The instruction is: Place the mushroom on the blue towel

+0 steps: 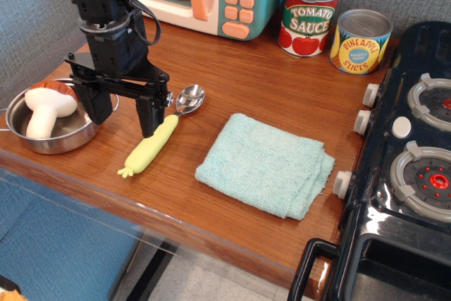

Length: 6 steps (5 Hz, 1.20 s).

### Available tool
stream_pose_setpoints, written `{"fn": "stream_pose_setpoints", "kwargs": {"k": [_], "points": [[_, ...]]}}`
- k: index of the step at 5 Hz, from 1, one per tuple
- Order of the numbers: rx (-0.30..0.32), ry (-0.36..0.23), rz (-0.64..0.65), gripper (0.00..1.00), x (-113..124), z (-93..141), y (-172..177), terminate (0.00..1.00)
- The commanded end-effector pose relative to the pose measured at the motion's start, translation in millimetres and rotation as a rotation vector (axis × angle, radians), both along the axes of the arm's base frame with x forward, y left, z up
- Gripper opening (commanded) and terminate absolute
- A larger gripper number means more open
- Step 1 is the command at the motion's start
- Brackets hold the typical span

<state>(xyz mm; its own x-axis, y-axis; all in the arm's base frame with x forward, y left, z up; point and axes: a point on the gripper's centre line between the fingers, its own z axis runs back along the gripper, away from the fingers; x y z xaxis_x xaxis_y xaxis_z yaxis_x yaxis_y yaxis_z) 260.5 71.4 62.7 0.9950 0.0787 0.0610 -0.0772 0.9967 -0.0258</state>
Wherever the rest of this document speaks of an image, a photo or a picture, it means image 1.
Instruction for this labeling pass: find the tomato sauce can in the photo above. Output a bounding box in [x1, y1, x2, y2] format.
[278, 0, 339, 57]

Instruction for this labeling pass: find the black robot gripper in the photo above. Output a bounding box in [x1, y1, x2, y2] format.
[66, 8, 173, 137]

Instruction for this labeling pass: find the small steel pot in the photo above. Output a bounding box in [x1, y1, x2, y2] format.
[2, 78, 99, 154]

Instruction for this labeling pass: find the pineapple slices can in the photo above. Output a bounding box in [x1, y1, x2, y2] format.
[330, 8, 393, 75]

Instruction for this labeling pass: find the spoon with yellow handle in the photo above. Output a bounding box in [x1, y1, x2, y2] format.
[117, 85, 205, 178]

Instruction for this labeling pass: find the plush white brown mushroom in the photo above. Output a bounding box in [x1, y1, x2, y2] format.
[24, 80, 79, 139]

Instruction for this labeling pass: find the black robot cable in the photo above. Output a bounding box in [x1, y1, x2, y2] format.
[128, 0, 162, 47]

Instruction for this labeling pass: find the black toy stove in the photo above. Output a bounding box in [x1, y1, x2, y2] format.
[289, 21, 450, 300]

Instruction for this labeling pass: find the light blue folded towel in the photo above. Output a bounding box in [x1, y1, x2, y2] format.
[195, 113, 335, 221]

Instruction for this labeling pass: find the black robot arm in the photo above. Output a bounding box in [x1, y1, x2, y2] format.
[66, 0, 172, 137]

